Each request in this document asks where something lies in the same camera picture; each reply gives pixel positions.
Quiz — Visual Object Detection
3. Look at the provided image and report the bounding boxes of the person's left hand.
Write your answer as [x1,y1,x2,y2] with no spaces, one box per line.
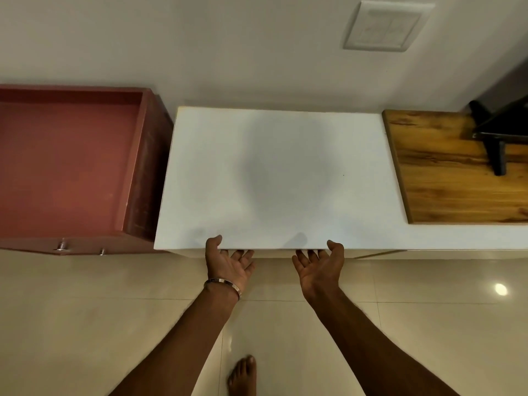
[205,235,256,295]

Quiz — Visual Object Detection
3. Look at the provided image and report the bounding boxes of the person's right hand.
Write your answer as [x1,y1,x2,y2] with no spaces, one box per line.
[291,240,345,302]

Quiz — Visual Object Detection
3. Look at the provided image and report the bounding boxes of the white wall switch plate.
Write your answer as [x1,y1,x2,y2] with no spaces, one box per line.
[343,0,436,53]

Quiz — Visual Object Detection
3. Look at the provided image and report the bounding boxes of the red wooden cabinet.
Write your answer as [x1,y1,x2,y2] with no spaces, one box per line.
[0,84,174,256]

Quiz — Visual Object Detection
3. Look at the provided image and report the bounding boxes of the brown wooden board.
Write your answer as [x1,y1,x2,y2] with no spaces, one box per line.
[382,109,528,225]

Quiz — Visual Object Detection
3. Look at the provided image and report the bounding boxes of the silver wrist bracelet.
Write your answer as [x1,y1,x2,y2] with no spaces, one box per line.
[203,277,242,302]

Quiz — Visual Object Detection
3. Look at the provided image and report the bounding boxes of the person's foot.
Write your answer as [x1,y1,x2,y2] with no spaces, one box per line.
[227,355,257,396]

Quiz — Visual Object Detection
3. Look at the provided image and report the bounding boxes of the person's left forearm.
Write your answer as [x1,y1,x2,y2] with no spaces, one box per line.
[108,283,241,396]

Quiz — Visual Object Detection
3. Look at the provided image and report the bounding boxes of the black television stand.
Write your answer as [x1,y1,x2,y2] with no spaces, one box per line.
[469,94,528,177]

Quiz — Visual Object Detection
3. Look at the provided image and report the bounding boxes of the person's right forearm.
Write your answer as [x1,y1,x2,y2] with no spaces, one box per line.
[303,285,460,396]

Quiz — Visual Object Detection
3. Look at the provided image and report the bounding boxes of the white cabinet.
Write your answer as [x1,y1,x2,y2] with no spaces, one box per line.
[153,106,528,260]

